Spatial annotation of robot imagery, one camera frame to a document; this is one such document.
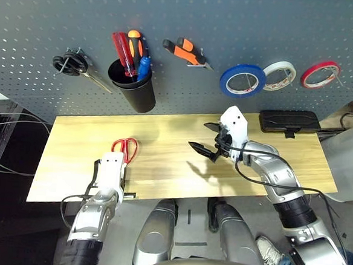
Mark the black tool cup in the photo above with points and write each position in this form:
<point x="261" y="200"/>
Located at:
<point x="139" y="98"/>

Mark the orange black screwdriver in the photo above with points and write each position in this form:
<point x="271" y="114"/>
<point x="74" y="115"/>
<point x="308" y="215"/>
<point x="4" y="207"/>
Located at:
<point x="134" y="46"/>

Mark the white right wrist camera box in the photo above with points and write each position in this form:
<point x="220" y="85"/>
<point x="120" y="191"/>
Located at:
<point x="234" y="124"/>

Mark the light grey appliance housing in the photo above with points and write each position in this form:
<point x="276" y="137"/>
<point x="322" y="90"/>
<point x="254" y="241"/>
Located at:
<point x="350" y="163"/>

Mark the orange black needle-nose pliers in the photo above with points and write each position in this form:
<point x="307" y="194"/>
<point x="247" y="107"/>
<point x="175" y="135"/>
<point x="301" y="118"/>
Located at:
<point x="182" y="52"/>

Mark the red tape roll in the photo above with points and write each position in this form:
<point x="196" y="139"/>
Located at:
<point x="308" y="72"/>

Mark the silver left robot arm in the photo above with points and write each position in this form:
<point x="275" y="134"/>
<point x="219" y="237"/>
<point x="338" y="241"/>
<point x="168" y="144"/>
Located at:
<point x="95" y="214"/>

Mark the white sneaker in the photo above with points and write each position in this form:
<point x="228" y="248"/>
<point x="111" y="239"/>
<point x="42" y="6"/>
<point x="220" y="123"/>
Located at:
<point x="268" y="251"/>

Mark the silver peg hook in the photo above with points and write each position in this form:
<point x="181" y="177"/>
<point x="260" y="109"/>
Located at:
<point x="333" y="73"/>
<point x="249" y="80"/>
<point x="288" y="75"/>

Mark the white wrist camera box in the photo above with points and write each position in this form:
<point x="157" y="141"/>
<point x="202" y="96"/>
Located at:
<point x="234" y="124"/>
<point x="110" y="170"/>

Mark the black tool case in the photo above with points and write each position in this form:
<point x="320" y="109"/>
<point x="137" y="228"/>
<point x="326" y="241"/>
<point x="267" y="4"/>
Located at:
<point x="286" y="122"/>

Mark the grey metal pegboard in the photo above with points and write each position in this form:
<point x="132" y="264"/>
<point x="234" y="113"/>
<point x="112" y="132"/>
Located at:
<point x="203" y="13"/>

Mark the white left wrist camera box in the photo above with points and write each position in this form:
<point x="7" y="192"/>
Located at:
<point x="110" y="170"/>

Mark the silver robot leg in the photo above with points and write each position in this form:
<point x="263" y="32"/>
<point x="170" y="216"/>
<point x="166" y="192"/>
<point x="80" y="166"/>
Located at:
<point x="234" y="233"/>
<point x="154" y="237"/>

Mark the blue tape roll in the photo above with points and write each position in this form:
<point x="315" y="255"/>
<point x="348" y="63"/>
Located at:
<point x="224" y="82"/>

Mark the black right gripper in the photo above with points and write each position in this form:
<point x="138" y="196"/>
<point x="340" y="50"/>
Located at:
<point x="223" y="143"/>

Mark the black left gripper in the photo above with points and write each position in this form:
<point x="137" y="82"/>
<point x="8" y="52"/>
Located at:
<point x="129" y="195"/>

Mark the silver left robot leg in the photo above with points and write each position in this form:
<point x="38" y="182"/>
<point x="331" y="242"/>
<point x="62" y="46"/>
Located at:
<point x="154" y="237"/>

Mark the white tape roll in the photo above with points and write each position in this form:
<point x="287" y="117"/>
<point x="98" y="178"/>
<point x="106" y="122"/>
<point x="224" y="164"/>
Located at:
<point x="279" y="65"/>

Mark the silver right robot leg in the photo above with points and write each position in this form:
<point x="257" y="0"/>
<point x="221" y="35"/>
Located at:
<point x="234" y="233"/>

